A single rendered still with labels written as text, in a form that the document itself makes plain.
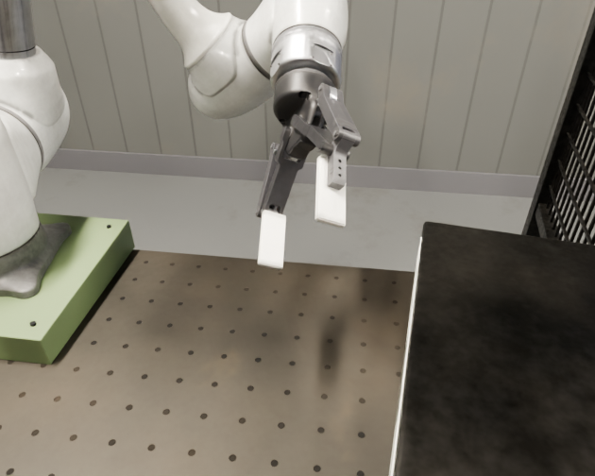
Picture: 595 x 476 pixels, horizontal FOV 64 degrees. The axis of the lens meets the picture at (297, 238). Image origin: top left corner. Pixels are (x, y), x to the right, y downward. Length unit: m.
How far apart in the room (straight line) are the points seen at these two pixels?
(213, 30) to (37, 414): 0.56
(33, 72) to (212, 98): 0.30
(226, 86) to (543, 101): 2.02
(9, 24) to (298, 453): 0.74
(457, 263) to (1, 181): 0.63
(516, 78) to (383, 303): 1.85
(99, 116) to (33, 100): 1.96
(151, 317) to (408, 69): 1.88
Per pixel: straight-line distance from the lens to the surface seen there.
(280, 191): 0.58
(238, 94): 0.73
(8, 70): 0.90
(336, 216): 0.44
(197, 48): 0.73
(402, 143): 2.53
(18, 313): 0.80
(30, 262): 0.85
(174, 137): 2.72
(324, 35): 0.62
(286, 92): 0.57
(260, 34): 0.68
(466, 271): 0.34
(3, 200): 0.79
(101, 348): 0.78
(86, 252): 0.88
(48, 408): 0.73
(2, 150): 0.79
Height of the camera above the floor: 1.23
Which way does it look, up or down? 34 degrees down
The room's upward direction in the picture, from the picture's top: straight up
